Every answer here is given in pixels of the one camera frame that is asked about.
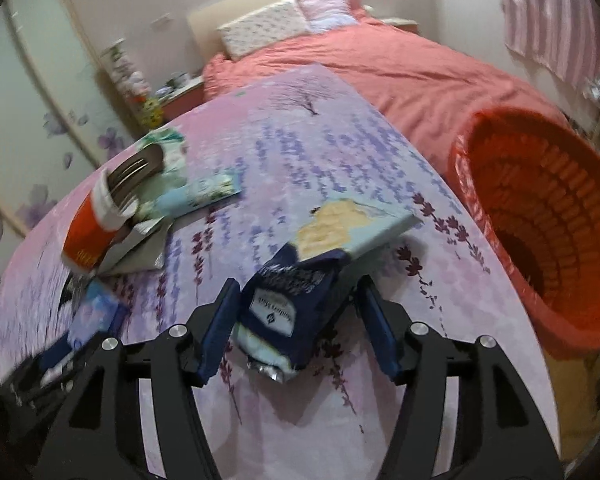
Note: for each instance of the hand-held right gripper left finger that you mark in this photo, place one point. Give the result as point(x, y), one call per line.
point(219, 332)

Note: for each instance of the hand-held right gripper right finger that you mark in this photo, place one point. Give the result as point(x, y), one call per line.
point(380, 340)

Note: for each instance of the dark blue snack packet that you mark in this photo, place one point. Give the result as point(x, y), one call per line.
point(280, 310)

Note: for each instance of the red plastic basket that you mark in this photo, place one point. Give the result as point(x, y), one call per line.
point(530, 200)

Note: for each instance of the silver foil wrapper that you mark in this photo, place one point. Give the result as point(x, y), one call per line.
point(140, 255)

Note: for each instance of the light teal cracker packet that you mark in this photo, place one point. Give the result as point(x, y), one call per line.
point(350, 230)

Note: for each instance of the blue white tissue packet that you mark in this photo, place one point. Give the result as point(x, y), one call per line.
point(205, 192)

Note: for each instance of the red and white chip can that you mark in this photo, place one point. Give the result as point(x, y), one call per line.
point(87, 240)

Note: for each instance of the green white packet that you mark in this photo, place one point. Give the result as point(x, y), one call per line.
point(172, 160)

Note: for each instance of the dark foil wrapper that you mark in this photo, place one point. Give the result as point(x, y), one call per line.
point(135, 170)

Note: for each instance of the black packet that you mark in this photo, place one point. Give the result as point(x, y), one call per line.
point(35, 375)

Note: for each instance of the lavender printed tablecloth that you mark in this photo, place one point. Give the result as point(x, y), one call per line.
point(330, 135)

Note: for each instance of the pink white nightstand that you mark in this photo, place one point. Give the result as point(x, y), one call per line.
point(180, 100)

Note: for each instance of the column of plush toys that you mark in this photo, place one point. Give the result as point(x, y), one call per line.
point(130, 80)

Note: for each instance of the orange-pink duvet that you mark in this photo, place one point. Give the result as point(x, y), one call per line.
point(405, 70)

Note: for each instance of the flower printed wardrobe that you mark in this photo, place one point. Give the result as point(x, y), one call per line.
point(40, 85)

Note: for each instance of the white floral pillow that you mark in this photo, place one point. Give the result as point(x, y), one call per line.
point(265, 27)

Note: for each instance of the beige pink headboard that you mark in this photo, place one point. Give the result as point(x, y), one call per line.
point(205, 20)

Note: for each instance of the beige bedside table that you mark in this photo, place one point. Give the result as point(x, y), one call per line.
point(400, 24)

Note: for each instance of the pink ruffled pillow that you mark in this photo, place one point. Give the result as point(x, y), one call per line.
point(327, 10)

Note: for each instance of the pink striped curtain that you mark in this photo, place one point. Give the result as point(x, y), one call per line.
point(550, 15)

